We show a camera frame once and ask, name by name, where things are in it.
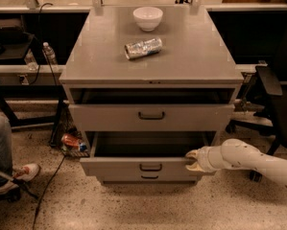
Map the grey bottom drawer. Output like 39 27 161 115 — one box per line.
97 175 202 184

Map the white red sneaker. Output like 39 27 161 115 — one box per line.
0 163 40 196

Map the black stick tool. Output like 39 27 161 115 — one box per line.
0 172 38 199

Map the clear water bottle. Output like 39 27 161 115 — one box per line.
43 42 58 66

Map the white bowl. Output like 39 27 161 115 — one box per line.
132 7 163 32

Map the orange snack bag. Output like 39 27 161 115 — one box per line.
61 133 87 151

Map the black table stand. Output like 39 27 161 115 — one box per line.
0 84 66 148

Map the crushed silver can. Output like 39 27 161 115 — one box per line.
124 37 162 60

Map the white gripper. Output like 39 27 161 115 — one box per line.
185 147 217 173

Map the black floor cable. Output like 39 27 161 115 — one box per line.
31 154 67 230

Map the grey drawer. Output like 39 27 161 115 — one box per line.
69 104 234 131
97 175 202 184
81 131 213 177

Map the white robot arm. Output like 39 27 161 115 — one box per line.
186 139 287 189

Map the grey top drawer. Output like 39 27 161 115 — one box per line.
69 104 234 131

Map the black office chair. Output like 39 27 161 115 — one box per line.
225 3 287 182

